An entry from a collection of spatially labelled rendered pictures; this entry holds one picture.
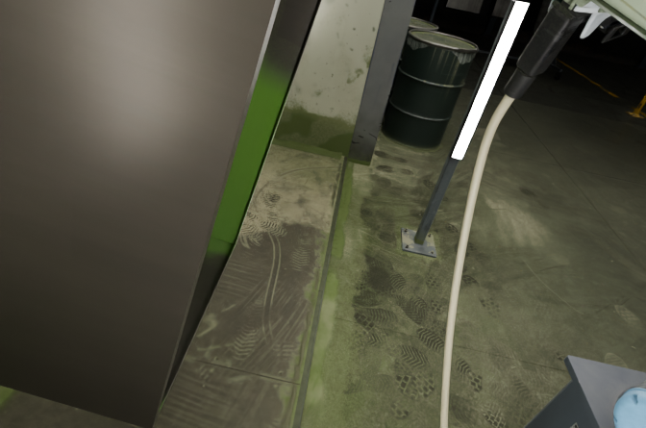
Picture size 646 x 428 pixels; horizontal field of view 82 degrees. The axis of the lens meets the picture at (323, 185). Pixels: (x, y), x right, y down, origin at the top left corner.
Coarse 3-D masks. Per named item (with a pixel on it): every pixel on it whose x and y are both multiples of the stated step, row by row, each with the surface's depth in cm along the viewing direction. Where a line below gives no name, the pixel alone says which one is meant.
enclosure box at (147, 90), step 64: (0, 0) 35; (64, 0) 34; (128, 0) 34; (192, 0) 33; (256, 0) 33; (320, 0) 84; (0, 64) 38; (64, 64) 38; (128, 64) 37; (192, 64) 36; (256, 64) 36; (0, 128) 43; (64, 128) 42; (128, 128) 41; (192, 128) 40; (256, 128) 106; (0, 192) 48; (64, 192) 47; (128, 192) 46; (192, 192) 45; (0, 256) 55; (64, 256) 53; (128, 256) 52; (192, 256) 51; (0, 320) 64; (64, 320) 62; (128, 320) 60; (192, 320) 103; (0, 384) 77; (64, 384) 74; (128, 384) 71
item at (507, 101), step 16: (496, 112) 61; (496, 128) 63; (480, 160) 66; (480, 176) 68; (464, 224) 72; (464, 240) 73; (464, 256) 75; (448, 320) 79; (448, 336) 80; (448, 352) 81; (448, 368) 82; (448, 384) 82; (448, 400) 84
